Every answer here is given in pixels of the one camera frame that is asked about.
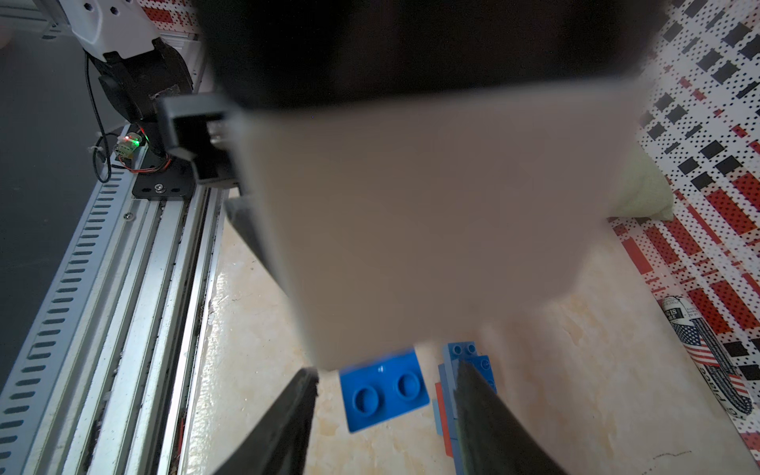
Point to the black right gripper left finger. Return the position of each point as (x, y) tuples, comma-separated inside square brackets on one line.
[(279, 443)]

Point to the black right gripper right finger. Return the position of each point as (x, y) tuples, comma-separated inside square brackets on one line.
[(492, 440)]

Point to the red lego brick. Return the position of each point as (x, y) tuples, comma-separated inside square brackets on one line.
[(441, 418)]

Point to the blue tiny lego brick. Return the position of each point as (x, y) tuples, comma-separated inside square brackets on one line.
[(467, 352)]

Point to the blue lego brick front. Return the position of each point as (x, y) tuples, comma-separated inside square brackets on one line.
[(382, 390)]

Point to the blue long lego brick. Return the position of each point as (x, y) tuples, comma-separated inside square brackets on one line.
[(457, 460)]

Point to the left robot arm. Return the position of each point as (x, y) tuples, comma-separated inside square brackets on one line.
[(411, 168)]

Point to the flag print rolled pouch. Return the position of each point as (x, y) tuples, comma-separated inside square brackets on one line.
[(712, 359)]

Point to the green cushion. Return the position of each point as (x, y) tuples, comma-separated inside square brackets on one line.
[(642, 190)]

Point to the green circuit board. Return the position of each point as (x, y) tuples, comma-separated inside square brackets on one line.
[(127, 147)]

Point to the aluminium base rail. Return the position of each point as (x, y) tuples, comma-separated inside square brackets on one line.
[(102, 383)]

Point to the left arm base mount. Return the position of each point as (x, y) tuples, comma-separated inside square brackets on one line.
[(159, 175)]

